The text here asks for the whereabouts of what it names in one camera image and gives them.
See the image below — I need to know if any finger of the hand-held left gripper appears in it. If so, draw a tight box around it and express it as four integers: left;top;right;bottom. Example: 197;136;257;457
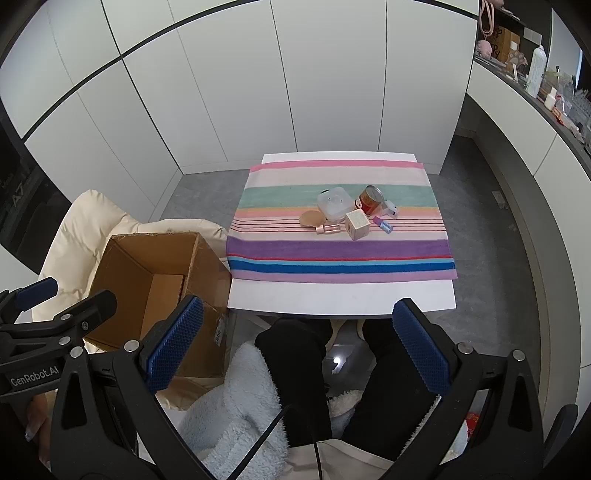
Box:
0;290;117;354
0;278;60;324

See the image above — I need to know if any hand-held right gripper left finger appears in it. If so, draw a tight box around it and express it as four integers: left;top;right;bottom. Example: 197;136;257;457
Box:
50;295;218;480

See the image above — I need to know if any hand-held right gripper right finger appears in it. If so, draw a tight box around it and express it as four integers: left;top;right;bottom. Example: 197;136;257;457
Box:
392;298;546;480

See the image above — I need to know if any brown cardboard box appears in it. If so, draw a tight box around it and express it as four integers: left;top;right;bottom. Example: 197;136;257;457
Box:
82;231;233;391

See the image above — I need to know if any beige cube box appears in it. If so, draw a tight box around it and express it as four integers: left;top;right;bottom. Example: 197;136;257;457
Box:
345;209;371;241

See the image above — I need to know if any red tin can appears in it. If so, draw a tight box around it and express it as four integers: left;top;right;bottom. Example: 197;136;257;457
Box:
355;185;385;216

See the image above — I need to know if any person's left hand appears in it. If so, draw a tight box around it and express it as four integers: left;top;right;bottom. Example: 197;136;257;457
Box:
21;394;52;469

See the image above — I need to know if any person's right leg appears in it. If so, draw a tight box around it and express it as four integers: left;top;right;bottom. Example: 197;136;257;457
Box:
342;318;439;462

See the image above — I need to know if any person's leg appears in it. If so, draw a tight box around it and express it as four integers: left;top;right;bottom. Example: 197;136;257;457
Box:
342;318;439;462
255;318;334;448

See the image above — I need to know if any white table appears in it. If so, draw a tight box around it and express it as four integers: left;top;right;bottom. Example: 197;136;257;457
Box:
226;152;458;320

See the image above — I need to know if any black appliance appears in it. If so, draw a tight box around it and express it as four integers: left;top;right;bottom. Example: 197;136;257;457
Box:
0;111;72;250

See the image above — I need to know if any person's left leg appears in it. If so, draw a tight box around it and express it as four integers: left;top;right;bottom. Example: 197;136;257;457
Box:
255;318;334;448

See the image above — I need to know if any striped colourful cloth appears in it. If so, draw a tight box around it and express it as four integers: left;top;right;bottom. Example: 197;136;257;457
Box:
225;159;459;283

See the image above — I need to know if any beige cloth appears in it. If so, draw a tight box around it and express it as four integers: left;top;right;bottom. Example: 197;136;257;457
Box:
281;438;393;480

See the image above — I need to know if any black chair armrest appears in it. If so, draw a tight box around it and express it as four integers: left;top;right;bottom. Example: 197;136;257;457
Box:
551;405;579;464

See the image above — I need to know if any clear square plastic container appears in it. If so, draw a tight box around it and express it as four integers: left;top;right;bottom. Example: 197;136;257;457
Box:
317;187;352;222

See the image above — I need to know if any dark countertop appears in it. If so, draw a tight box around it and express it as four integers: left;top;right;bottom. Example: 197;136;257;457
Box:
473;53;591;155

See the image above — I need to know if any clear plastic drawer organizer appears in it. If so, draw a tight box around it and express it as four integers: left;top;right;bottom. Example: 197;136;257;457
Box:
561;92;591;125

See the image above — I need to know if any white spray bottle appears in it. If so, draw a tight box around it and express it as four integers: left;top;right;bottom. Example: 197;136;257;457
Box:
525;45;547;99

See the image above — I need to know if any small cardboard box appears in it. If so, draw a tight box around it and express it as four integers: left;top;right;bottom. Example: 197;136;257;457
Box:
489;25;522;61

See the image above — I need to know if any black cable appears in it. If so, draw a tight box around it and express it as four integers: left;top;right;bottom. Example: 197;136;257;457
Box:
225;406;289;480

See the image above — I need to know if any pink bag strap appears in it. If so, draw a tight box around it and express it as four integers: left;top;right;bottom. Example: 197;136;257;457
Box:
479;0;497;35

